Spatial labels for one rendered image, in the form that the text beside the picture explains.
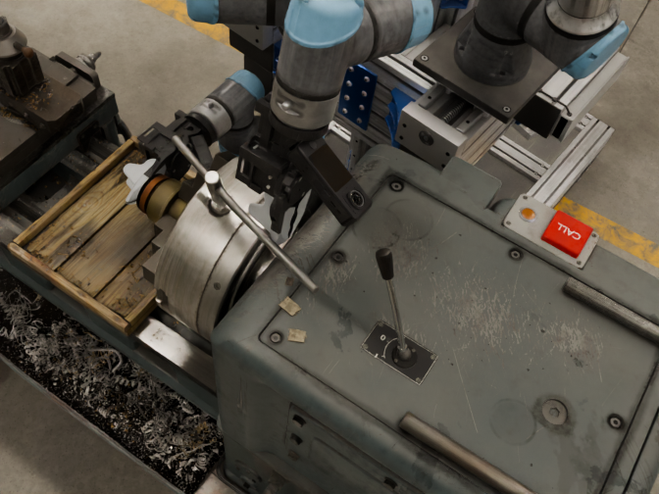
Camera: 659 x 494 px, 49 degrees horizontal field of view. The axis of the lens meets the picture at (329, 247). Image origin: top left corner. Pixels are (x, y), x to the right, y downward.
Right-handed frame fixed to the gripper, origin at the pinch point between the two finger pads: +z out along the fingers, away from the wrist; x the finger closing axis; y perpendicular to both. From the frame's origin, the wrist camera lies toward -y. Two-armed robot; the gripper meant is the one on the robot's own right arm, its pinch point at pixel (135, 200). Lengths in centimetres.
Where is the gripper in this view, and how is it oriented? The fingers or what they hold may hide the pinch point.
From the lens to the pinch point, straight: 130.3
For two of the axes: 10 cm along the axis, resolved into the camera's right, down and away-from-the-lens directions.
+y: -8.1, -5.3, 2.5
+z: -5.7, 6.6, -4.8
